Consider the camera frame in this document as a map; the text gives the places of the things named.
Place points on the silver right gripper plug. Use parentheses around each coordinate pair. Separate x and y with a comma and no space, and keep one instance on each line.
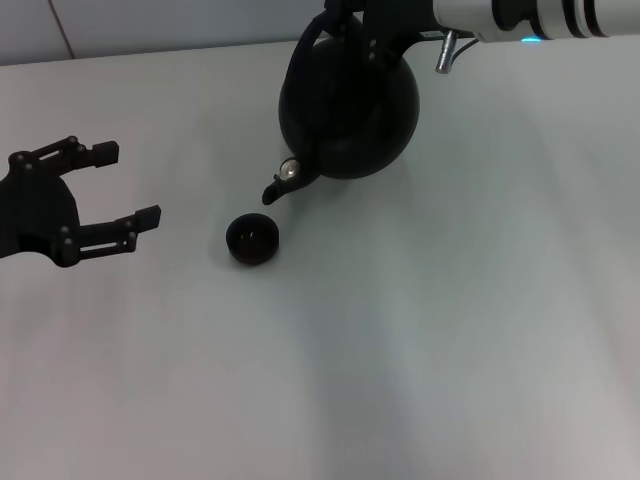
(446,52)

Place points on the small dark teacup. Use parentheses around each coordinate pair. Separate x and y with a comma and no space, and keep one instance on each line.
(252,240)

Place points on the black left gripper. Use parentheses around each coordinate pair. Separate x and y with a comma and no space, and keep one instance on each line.
(35,210)

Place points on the black round teapot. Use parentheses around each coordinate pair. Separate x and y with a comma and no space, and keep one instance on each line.
(350,120)

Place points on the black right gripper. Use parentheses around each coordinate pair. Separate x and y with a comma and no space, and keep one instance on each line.
(400,22)

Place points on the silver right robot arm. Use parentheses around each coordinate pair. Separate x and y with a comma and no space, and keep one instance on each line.
(525,17)

